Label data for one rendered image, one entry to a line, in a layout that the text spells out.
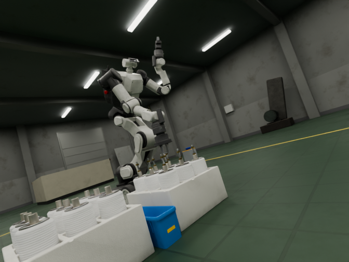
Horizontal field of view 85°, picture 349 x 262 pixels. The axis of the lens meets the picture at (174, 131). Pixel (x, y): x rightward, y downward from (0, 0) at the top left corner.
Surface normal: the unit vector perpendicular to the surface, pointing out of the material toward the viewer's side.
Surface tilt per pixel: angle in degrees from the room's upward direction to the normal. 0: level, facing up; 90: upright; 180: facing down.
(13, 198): 90
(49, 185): 90
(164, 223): 92
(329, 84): 90
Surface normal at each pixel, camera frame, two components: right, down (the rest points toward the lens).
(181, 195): 0.65, -0.28
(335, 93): -0.69, 0.14
